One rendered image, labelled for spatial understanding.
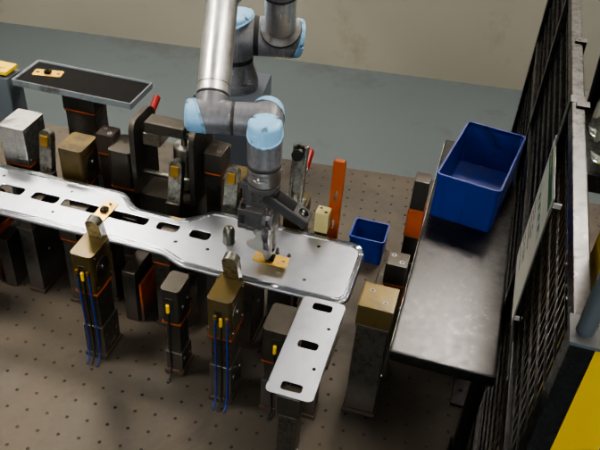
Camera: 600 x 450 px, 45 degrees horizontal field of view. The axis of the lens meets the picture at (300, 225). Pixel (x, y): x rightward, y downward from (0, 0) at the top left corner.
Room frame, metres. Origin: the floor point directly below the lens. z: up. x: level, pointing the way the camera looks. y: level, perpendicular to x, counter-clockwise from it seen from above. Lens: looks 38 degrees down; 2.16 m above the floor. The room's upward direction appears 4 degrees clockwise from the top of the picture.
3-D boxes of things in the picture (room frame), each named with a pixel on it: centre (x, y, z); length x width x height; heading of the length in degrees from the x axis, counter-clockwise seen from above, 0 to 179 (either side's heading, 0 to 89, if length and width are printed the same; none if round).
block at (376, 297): (1.17, -0.19, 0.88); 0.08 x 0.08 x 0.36; 76
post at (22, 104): (1.91, 0.90, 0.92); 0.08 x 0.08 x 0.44; 76
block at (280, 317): (1.15, 0.03, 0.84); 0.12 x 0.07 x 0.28; 166
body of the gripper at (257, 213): (1.32, 0.09, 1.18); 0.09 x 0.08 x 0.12; 76
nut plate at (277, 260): (1.31, 0.06, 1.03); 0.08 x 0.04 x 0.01; 76
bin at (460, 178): (1.64, -0.46, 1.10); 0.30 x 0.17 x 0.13; 157
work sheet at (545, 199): (1.13, -0.46, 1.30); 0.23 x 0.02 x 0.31; 166
